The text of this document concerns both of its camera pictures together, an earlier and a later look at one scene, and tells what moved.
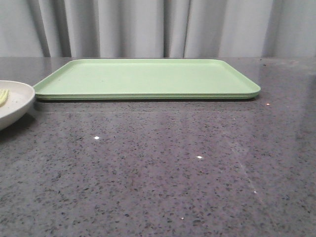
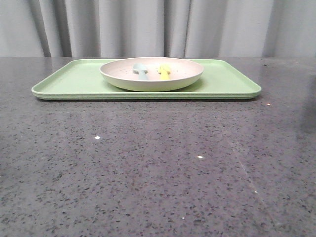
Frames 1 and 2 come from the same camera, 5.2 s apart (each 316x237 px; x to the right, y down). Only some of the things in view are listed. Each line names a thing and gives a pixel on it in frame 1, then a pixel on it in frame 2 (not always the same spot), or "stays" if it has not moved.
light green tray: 147,80 stays
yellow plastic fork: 4,94 -> 164,72
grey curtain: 157,28 stays
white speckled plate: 20,98 -> 151,74
